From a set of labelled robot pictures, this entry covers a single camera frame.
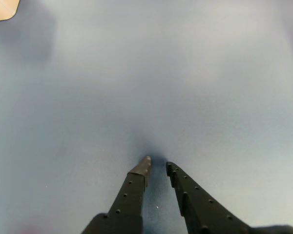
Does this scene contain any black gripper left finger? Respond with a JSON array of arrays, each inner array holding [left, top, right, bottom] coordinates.
[[82, 156, 151, 234]]

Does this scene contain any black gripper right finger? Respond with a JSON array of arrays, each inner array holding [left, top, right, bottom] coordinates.
[[166, 161, 257, 234]]

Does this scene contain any beige box container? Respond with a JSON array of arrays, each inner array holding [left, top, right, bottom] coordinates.
[[0, 0, 21, 23]]

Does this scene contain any dark blue table mat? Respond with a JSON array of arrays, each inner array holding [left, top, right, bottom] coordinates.
[[0, 0, 293, 234]]

